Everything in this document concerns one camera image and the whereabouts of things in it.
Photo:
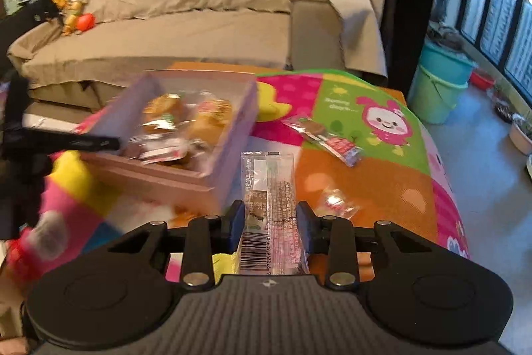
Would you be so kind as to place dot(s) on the small clear candy packet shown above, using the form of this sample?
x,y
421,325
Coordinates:
x,y
338,205

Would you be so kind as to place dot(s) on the large packaged bread loaf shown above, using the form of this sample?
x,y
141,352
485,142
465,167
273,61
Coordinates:
x,y
210,118

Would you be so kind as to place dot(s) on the small dark flower pot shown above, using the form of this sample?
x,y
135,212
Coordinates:
x,y
503,110

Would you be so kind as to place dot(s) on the orange ball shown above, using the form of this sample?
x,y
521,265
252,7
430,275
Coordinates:
x,y
86,21

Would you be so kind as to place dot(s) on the yellow plush toy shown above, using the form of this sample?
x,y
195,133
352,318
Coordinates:
x,y
68,10

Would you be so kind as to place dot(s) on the white oval flower pot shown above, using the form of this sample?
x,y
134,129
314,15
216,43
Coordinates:
x,y
521,137

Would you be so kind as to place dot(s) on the teal plastic basin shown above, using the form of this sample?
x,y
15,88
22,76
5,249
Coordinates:
x,y
444,62

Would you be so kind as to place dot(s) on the red label snack packet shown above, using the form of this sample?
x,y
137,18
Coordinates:
x,y
332,143

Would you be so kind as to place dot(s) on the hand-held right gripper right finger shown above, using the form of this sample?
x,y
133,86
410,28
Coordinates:
x,y
303,222

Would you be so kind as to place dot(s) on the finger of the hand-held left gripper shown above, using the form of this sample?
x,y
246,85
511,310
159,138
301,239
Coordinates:
x,y
83,141

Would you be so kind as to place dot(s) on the beige sofa cover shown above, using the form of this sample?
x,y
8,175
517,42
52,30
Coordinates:
x,y
187,31

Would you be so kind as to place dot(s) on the grey sofa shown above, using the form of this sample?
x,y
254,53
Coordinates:
x,y
316,31

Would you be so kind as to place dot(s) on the red plastic basin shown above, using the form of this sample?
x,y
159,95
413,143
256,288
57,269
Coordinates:
x,y
482,80

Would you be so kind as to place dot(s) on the dark curtain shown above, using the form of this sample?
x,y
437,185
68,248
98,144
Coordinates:
x,y
409,6

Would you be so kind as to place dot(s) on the clear long snack packet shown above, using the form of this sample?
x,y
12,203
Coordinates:
x,y
270,193

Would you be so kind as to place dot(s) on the small packaged round bun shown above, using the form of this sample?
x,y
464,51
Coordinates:
x,y
160,110

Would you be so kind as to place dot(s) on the green plastic bucket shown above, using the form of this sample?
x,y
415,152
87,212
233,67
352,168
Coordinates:
x,y
436,101

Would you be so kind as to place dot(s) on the colourful cartoon play mat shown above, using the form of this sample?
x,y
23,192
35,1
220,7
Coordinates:
x,y
374,180

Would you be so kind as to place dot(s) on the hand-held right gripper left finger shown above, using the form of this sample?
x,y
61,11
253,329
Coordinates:
x,y
237,222

